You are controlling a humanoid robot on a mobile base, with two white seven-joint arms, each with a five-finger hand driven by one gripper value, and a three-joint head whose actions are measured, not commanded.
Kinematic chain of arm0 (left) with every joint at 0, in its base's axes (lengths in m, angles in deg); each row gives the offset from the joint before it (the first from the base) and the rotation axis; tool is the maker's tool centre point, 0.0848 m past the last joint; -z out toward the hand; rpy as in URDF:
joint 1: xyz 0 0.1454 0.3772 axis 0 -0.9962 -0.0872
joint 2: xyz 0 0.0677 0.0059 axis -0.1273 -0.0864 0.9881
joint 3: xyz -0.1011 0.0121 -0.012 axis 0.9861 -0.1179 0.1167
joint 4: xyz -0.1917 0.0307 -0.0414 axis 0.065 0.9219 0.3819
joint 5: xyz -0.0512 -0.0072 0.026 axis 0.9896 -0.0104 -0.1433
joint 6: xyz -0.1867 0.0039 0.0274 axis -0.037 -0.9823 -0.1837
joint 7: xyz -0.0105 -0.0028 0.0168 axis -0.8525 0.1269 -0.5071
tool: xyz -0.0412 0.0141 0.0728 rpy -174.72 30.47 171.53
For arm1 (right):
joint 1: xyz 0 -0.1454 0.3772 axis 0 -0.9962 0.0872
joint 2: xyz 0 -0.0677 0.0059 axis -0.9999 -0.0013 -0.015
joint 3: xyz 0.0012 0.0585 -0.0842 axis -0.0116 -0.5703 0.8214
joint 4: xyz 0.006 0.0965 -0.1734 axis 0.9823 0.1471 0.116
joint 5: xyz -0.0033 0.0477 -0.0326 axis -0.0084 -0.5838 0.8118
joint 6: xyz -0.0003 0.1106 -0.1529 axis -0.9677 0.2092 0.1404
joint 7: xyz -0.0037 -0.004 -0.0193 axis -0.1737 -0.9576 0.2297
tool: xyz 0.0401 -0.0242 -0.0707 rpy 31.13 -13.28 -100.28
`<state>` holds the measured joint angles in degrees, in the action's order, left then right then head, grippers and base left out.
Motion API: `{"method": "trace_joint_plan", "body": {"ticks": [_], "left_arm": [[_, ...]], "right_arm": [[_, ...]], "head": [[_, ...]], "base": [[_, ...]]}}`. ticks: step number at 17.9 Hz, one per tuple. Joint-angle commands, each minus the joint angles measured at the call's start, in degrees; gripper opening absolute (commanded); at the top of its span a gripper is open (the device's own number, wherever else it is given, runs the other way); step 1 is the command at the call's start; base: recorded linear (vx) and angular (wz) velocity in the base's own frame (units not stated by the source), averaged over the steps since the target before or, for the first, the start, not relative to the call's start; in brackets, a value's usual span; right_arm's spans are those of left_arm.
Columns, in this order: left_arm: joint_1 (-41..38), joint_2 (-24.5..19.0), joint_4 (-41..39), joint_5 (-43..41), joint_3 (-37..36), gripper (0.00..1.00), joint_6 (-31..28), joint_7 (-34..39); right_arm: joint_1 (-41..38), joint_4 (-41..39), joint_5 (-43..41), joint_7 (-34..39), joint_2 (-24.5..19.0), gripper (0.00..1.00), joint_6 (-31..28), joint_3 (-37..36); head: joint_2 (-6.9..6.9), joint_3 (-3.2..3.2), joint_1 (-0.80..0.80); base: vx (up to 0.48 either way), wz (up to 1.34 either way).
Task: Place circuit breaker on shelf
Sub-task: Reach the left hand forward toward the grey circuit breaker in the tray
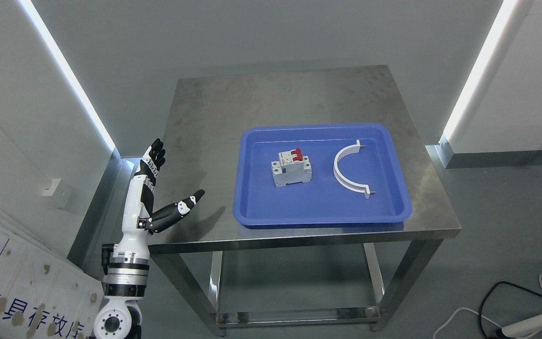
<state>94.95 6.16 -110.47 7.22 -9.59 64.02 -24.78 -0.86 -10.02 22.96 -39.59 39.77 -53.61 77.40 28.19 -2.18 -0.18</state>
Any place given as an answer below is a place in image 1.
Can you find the right wall light strip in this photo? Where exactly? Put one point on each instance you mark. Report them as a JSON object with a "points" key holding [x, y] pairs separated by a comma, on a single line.
{"points": [[479, 72]]}

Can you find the white circuit breaker red switch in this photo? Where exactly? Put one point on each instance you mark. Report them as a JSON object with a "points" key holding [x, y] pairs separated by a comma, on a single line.
{"points": [[291, 167]]}

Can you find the stainless steel table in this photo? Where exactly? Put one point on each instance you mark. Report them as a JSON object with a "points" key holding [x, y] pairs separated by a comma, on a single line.
{"points": [[207, 120]]}

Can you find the white curved plastic clamp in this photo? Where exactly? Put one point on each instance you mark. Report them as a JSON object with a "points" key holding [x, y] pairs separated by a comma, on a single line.
{"points": [[344, 170]]}

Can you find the wall light strip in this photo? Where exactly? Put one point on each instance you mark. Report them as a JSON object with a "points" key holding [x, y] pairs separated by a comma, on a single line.
{"points": [[68, 74], [479, 72]]}

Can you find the white sign board blue text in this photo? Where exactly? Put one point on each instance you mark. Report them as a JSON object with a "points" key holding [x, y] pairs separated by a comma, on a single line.
{"points": [[42, 295]]}

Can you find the blue plastic tray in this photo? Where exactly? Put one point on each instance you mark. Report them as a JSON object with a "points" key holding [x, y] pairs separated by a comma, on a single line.
{"points": [[322, 202]]}

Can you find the left wall light strip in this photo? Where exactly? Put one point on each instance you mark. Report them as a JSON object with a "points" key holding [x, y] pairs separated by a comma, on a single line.
{"points": [[68, 74]]}

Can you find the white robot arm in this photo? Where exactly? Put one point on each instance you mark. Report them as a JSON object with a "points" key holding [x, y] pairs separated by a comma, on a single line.
{"points": [[125, 281]]}

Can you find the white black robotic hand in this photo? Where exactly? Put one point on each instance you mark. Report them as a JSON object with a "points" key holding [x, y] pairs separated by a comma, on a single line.
{"points": [[139, 218]]}

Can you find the white tube on floor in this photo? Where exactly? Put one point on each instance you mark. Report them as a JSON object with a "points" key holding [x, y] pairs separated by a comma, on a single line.
{"points": [[523, 328]]}

